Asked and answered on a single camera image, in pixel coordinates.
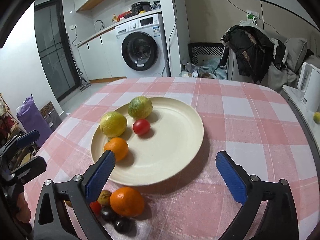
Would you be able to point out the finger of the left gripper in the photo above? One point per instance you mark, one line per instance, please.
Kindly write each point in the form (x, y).
(28, 171)
(9, 150)

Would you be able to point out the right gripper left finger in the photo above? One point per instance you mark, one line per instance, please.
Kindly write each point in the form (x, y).
(52, 220)

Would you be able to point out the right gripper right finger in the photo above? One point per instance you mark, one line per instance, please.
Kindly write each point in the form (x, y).
(279, 220)

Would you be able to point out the red cherry tomato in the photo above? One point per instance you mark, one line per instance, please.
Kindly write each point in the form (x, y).
(141, 126)
(96, 208)

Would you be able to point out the brown longan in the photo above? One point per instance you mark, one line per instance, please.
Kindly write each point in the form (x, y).
(104, 198)
(68, 203)

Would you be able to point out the dark purple grape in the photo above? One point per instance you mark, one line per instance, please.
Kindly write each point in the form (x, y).
(108, 215)
(122, 225)

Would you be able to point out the large orange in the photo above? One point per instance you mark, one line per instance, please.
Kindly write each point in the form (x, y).
(127, 202)

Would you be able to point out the small orange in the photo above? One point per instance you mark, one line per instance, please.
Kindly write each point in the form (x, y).
(118, 146)

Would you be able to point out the yellow-green citrus fruit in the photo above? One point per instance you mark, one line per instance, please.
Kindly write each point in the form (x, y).
(113, 124)

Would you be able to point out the green passion fruit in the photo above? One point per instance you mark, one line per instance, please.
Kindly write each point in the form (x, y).
(140, 107)

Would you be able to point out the person's left hand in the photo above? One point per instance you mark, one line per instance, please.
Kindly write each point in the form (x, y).
(24, 213)

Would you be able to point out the purple plastic bag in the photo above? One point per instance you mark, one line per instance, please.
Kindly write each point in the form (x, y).
(30, 118)

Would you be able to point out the cream round plate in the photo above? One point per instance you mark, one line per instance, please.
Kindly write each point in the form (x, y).
(175, 138)

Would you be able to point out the pink checkered tablecloth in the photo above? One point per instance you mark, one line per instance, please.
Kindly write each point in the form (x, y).
(252, 123)

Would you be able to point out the dark glass door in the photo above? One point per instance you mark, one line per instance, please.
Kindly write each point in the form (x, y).
(54, 49)

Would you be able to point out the small green lime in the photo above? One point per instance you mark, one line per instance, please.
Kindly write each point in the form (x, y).
(316, 117)

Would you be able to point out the white lower kitchen cabinets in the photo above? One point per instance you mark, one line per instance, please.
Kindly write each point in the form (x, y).
(101, 57)

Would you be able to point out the white side table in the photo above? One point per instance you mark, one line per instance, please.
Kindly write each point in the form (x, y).
(304, 116)

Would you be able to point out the white electric kettle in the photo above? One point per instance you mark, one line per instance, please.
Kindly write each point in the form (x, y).
(309, 86)

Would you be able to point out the white washing machine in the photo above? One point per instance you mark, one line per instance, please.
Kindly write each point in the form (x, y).
(143, 47)

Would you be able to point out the black jacket on chair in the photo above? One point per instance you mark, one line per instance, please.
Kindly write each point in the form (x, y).
(254, 51)

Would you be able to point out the black rice cooker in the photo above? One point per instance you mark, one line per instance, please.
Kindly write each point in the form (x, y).
(136, 8)

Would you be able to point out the grey sofa cushion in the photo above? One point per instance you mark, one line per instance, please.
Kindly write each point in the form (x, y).
(296, 48)

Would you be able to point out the black patterned basket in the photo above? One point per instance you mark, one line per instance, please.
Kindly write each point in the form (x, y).
(203, 51)

